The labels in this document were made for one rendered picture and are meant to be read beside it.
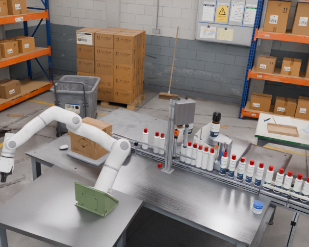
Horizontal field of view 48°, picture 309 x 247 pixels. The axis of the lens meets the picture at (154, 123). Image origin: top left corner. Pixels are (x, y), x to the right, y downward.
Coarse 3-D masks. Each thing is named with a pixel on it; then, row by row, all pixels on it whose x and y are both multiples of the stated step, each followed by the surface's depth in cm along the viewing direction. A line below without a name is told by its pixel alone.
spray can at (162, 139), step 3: (162, 135) 312; (159, 138) 314; (162, 138) 313; (159, 141) 315; (162, 141) 313; (159, 144) 316; (162, 144) 314; (162, 147) 316; (159, 150) 318; (162, 150) 317; (159, 153) 319; (162, 153) 318
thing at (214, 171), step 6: (114, 138) 345; (120, 138) 345; (132, 144) 335; (138, 144) 336; (144, 150) 324; (150, 150) 325; (162, 156) 316; (180, 162) 308; (198, 168) 300; (216, 174) 292; (234, 180) 285; (252, 186) 279
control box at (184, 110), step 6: (180, 102) 276; (186, 102) 277; (192, 102) 279; (180, 108) 276; (186, 108) 278; (192, 108) 281; (174, 114) 280; (180, 114) 278; (186, 114) 281; (192, 114) 283; (174, 120) 281; (180, 120) 280; (186, 120) 283; (192, 120) 285
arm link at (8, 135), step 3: (6, 135) 232; (9, 135) 232; (12, 135) 232; (6, 138) 231; (9, 138) 231; (3, 144) 232; (3, 147) 232; (3, 150) 231; (6, 150) 231; (9, 150) 231; (12, 150) 233; (15, 150) 236
